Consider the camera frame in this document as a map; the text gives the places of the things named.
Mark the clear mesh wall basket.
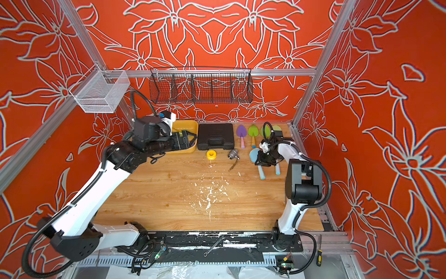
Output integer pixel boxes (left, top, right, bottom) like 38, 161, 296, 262
69, 70, 130, 113

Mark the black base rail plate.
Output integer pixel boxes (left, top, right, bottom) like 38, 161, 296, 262
126, 231, 303, 252

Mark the yellow storage box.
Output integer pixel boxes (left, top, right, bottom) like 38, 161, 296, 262
170, 120, 199, 154

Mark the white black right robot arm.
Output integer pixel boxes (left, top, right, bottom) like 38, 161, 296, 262
254, 122, 332, 245

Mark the blue shovel blue handle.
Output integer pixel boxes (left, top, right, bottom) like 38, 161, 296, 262
249, 148, 266, 180
275, 163, 281, 176

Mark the black wire wall basket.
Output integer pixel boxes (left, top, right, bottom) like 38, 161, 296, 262
149, 66, 254, 105

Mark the purple shovel pink handle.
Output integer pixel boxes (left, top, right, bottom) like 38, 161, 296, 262
236, 124, 247, 149

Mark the black plastic tool case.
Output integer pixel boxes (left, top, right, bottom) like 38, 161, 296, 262
197, 123, 235, 151

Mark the wrench on base rail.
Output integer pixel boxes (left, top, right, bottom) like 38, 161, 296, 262
203, 236, 226, 257

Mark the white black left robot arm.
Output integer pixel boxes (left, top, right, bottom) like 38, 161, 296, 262
22, 110, 190, 279

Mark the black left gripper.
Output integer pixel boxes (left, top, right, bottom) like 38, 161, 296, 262
148, 129, 199, 158

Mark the green shovel wooden handle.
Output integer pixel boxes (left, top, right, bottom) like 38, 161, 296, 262
248, 124, 259, 148
272, 125, 282, 134
260, 124, 271, 139

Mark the grey cable duct strip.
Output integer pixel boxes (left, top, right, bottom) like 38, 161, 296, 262
74, 254, 279, 269

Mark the yellow tape roll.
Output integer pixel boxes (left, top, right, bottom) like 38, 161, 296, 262
206, 150, 217, 161

